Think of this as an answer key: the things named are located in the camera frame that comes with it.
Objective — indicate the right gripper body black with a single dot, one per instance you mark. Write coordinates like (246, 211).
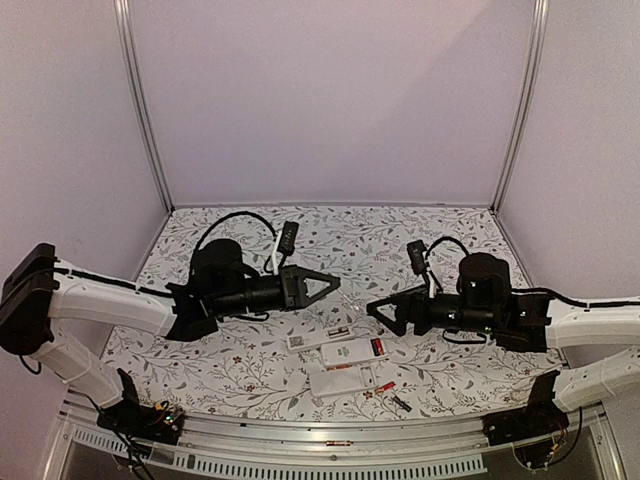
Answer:
(424, 321)

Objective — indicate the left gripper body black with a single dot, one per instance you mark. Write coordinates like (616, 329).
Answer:
(291, 295)

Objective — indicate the white remote with buttons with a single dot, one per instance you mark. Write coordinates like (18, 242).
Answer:
(353, 352)

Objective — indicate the long white remote control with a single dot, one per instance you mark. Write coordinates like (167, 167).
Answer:
(312, 340)

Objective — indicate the purple AA battery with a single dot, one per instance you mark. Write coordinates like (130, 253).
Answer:
(402, 404)

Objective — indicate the white battery cover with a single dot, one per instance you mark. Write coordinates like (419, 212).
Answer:
(296, 381)

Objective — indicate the red gold AA battery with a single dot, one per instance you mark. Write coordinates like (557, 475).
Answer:
(339, 443)

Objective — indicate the orange AA battery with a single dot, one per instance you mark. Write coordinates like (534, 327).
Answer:
(339, 367)

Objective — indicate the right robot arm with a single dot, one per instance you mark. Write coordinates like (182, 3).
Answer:
(526, 321)

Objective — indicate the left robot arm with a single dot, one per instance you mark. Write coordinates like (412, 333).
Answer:
(43, 290)

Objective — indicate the red black battery in remote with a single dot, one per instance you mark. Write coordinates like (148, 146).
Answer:
(377, 347)

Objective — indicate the floral table mat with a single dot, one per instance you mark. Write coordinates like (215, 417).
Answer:
(242, 369)

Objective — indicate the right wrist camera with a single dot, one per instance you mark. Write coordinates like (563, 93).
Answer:
(416, 252)

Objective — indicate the aluminium front rail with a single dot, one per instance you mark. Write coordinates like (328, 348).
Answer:
(220, 447)

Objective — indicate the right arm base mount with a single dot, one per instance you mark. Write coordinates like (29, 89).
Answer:
(536, 430)

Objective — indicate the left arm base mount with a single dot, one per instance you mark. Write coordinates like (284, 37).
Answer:
(161, 423)

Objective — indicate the left aluminium frame post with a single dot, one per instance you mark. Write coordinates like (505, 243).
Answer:
(134, 77)

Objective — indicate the aluminium frame post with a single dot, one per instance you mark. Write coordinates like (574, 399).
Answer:
(531, 70)
(134, 77)

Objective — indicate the right aluminium frame post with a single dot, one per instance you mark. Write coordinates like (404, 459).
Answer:
(531, 70)

